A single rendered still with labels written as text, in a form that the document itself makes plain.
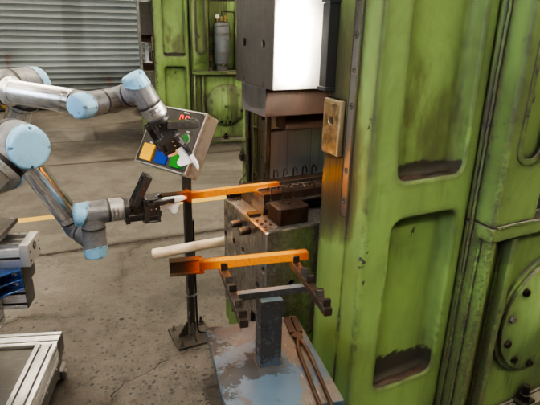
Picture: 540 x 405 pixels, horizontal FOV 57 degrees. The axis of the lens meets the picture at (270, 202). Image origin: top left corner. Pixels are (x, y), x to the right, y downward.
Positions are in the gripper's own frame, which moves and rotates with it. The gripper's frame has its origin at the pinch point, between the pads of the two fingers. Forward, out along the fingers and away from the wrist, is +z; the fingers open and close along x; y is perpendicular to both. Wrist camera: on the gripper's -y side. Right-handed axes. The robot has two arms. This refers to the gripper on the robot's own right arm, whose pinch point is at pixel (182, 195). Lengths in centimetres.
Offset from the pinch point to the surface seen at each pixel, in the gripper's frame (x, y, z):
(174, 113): -59, -18, 16
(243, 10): -10, -61, 27
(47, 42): -803, -14, 14
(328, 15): 27, -59, 37
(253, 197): -0.9, 4.6, 27.7
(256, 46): 0, -49, 27
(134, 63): -794, 18, 157
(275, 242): 22.1, 12.9, 25.3
